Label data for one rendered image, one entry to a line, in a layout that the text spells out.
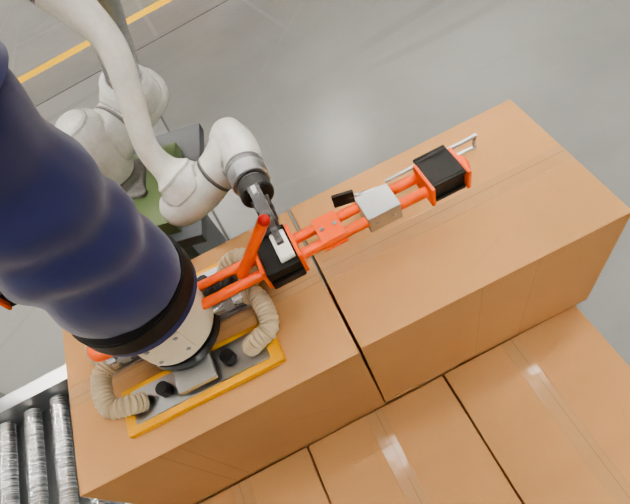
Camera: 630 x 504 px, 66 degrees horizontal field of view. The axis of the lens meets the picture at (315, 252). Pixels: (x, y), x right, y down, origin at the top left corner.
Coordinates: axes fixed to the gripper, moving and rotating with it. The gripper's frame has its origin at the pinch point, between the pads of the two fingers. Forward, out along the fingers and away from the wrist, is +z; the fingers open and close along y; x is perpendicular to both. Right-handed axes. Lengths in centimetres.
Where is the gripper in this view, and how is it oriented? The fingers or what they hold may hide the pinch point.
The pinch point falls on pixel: (285, 252)
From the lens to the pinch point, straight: 93.2
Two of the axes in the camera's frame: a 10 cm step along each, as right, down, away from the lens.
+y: 2.5, 5.2, 8.2
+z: 3.9, 7.2, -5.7
